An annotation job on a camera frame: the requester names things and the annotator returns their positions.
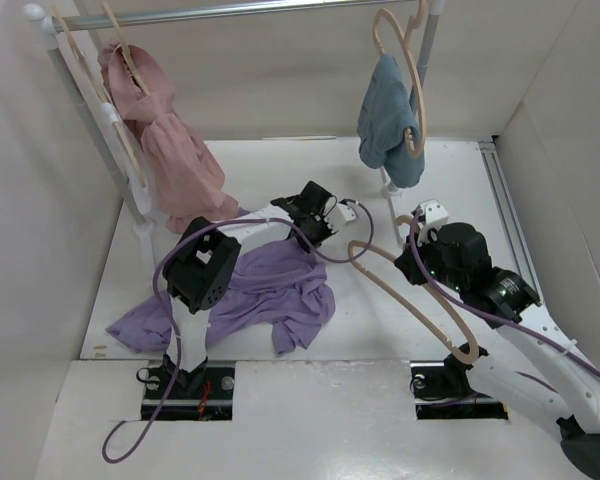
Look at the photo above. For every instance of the white clothes rack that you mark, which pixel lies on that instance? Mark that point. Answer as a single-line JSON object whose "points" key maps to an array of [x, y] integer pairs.
{"points": [[416, 42]]}

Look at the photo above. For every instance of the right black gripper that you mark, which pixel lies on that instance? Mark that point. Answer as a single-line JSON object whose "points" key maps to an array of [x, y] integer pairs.
{"points": [[409, 265]]}

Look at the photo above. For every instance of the blue garment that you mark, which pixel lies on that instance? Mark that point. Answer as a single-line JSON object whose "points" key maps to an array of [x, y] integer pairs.
{"points": [[385, 116]]}

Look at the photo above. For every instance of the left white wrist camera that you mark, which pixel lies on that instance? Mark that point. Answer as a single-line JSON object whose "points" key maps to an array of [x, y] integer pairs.
{"points": [[339, 216]]}

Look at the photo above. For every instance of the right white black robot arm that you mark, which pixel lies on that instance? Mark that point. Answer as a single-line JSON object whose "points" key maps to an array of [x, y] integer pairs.
{"points": [[568, 407]]}

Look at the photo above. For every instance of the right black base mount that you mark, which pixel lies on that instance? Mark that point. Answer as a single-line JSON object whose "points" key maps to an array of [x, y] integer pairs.
{"points": [[441, 392]]}

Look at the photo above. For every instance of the purple t shirt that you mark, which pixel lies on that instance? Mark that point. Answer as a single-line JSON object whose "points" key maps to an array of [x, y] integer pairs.
{"points": [[274, 282]]}

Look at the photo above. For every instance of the aluminium rail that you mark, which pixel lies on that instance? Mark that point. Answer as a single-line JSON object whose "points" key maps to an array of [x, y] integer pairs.
{"points": [[508, 215]]}

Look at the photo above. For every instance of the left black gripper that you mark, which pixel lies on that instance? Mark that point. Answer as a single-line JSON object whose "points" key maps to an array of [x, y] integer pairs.
{"points": [[326, 232]]}

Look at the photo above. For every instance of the wooden hanger with pink dress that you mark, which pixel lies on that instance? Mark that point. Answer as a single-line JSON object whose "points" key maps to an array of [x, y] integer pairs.
{"points": [[126, 52]]}

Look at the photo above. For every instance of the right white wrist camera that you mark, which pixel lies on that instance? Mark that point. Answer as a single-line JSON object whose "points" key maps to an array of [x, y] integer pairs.
{"points": [[430, 215]]}

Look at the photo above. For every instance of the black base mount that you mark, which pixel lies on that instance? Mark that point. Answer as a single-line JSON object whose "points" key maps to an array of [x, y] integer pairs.
{"points": [[441, 392], [211, 400]]}

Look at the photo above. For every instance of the pink dress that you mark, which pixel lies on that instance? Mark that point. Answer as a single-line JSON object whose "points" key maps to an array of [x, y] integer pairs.
{"points": [[188, 180]]}

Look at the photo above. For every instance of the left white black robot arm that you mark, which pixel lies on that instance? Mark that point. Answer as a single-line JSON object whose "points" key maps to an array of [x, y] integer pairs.
{"points": [[199, 274]]}

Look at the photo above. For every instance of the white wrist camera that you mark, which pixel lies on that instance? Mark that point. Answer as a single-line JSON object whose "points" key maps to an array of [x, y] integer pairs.
{"points": [[430, 215], [339, 216]]}

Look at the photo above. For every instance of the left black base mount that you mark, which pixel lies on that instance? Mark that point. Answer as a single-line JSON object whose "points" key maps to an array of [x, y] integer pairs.
{"points": [[211, 400]]}

